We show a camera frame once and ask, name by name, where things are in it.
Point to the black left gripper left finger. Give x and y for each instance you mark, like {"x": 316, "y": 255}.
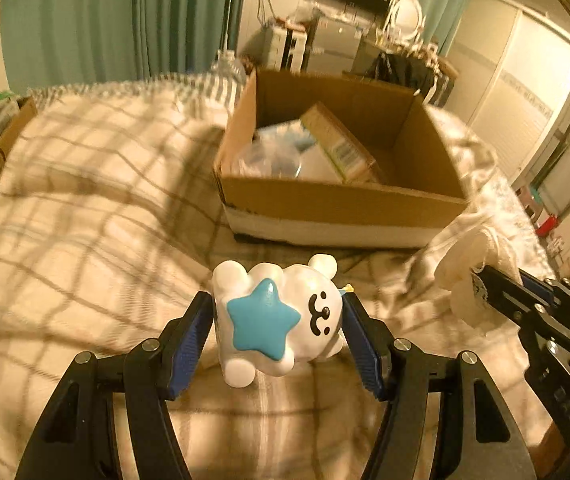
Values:
{"x": 76, "y": 434}

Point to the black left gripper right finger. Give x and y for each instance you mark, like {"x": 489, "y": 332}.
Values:
{"x": 477, "y": 436}

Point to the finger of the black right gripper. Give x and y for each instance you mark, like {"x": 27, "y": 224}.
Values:
{"x": 534, "y": 285}
{"x": 493, "y": 288}

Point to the white bear toy blue star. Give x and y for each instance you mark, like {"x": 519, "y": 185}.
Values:
{"x": 269, "y": 318}

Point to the clear jar blue label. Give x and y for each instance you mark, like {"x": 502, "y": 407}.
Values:
{"x": 277, "y": 159}

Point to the open cardboard box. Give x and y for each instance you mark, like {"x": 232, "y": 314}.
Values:
{"x": 422, "y": 194}

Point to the white sliding wardrobe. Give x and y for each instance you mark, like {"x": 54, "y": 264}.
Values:
{"x": 513, "y": 78}

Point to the plaid beige blanket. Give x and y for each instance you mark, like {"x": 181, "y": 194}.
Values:
{"x": 110, "y": 222}

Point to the blue white packet in box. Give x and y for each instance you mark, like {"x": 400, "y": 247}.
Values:
{"x": 292, "y": 133}

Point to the white oval mirror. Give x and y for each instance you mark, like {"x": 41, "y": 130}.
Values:
{"x": 405, "y": 20}

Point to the cluttered dresser desk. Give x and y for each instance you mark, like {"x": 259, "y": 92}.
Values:
{"x": 324, "y": 45}

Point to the clear plastic water bottle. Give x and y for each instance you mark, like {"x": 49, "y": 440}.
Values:
{"x": 227, "y": 64}

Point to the green curtain left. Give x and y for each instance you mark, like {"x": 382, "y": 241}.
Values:
{"x": 51, "y": 42}

